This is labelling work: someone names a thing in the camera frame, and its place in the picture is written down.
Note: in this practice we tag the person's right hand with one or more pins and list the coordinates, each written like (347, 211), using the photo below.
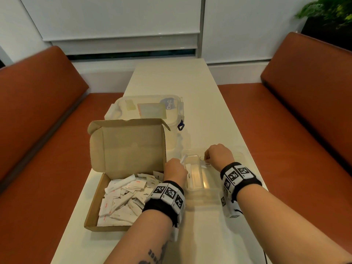
(220, 156)

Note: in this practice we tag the person's left hand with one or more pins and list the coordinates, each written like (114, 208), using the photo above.
(176, 171)

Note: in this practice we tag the clear compartment tray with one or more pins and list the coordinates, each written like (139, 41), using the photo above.
(209, 184)

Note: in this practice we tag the brown cardboard box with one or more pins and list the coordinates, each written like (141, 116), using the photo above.
(129, 148)

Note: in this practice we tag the pile of white sachets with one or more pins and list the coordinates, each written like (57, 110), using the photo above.
(123, 200)

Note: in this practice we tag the person's right forearm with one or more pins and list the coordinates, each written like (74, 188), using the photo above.
(280, 225)

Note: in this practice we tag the person's left forearm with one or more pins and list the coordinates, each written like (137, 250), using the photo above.
(143, 239)

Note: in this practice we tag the clear lidded plastic container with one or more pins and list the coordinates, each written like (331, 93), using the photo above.
(148, 109)

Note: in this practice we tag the orange leather bench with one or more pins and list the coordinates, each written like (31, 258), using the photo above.
(35, 134)
(302, 112)

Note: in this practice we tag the black planter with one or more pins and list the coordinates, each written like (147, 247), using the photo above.
(330, 35)

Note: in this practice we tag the white roller blind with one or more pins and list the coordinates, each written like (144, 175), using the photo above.
(110, 16)

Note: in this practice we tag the green leafy plant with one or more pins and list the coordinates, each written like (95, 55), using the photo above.
(327, 9)

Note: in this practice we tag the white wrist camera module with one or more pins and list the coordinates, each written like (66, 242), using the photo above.
(229, 208)
(175, 232)

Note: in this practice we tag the grey window frame post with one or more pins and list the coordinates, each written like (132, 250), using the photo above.
(203, 19)

